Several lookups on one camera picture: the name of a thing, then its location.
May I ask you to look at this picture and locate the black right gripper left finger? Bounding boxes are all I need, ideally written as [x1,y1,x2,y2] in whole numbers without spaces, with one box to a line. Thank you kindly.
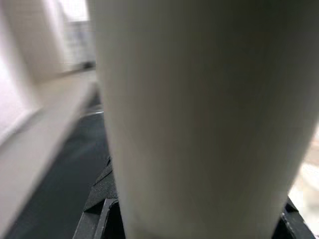
[73,156,125,239]

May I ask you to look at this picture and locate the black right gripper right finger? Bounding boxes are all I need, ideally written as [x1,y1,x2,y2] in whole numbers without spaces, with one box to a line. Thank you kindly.
[270,196,317,239]

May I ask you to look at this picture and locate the white plastic table leg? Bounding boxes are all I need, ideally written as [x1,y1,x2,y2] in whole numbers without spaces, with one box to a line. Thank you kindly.
[88,0,319,239]

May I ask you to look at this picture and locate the black tablecloth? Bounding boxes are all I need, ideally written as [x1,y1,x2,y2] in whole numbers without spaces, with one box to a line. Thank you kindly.
[4,94,118,239]

